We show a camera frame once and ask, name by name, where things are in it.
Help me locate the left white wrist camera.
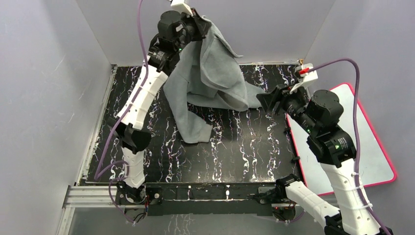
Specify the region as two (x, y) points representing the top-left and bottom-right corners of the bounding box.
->
(170, 0), (194, 17)

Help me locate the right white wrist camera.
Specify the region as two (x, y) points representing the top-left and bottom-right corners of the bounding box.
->
(289, 63), (318, 94)

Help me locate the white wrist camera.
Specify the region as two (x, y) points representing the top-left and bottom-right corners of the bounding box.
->
(170, 0), (194, 17)
(289, 63), (318, 94)

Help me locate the pink-framed whiteboard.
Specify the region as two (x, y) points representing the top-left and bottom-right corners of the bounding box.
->
(287, 83), (397, 196)

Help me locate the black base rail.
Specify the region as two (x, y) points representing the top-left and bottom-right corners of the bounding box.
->
(115, 183), (300, 220)

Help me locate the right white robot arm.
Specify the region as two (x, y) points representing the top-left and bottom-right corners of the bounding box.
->
(256, 86), (392, 235)

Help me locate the aluminium table frame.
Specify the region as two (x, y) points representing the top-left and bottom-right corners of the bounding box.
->
(56, 63), (366, 235)

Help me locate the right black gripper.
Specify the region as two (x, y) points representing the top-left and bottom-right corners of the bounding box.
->
(254, 80), (316, 134)

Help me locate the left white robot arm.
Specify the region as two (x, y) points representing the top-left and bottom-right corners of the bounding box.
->
(109, 8), (211, 204)

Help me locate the grey zip-up jacket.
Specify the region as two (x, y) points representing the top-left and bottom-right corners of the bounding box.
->
(163, 23), (265, 144)

